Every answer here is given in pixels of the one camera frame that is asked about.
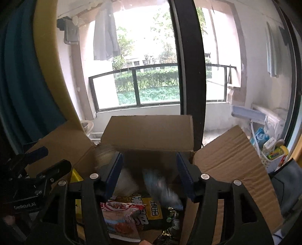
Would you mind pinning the black yellow snack packet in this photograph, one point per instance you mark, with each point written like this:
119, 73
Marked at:
151, 212

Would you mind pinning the teal curtain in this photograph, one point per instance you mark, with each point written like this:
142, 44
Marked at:
23, 82

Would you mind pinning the yellow bottle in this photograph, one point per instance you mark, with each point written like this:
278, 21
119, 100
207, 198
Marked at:
280, 152

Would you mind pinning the white carton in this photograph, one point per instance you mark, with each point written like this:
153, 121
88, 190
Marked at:
269, 146

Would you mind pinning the cardboard box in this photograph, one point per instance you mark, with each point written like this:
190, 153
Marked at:
151, 134

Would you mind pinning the black window frame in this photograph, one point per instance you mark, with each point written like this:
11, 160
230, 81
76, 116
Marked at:
191, 70

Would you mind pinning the blue tissue pack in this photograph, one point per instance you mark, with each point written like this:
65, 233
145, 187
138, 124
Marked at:
259, 136

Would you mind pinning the grey bag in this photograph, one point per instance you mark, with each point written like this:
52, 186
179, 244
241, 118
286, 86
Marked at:
287, 186

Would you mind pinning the white folded shelf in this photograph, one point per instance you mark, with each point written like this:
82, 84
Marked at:
247, 113

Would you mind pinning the hanging pale garment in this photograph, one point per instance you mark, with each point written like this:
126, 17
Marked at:
271, 51

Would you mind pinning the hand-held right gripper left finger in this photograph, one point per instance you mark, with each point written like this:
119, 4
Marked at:
115, 172

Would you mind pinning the hanging grey cloth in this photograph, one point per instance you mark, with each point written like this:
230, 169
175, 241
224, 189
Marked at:
70, 33

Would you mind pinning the white basin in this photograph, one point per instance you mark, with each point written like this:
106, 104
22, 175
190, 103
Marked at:
86, 126

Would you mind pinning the person's right hand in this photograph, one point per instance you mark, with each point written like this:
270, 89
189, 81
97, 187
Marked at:
145, 243

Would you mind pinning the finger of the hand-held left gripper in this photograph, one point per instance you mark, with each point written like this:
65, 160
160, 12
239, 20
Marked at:
37, 153
56, 170

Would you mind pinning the white plastic basket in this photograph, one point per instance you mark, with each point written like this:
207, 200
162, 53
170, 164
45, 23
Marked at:
266, 162

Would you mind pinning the hanging light blue shirt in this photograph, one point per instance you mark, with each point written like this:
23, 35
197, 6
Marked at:
105, 35

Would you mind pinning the red white snack packet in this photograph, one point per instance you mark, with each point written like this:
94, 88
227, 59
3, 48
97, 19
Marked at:
120, 216

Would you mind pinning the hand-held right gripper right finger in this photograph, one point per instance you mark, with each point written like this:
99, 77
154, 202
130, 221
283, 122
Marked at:
185, 176

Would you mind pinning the black balcony railing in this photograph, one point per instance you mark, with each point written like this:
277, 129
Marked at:
135, 87

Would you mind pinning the light blue snack packet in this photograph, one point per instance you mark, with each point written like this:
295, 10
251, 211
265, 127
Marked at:
160, 186

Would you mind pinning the yellow curtain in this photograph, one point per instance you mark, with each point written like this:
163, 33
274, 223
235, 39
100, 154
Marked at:
54, 70

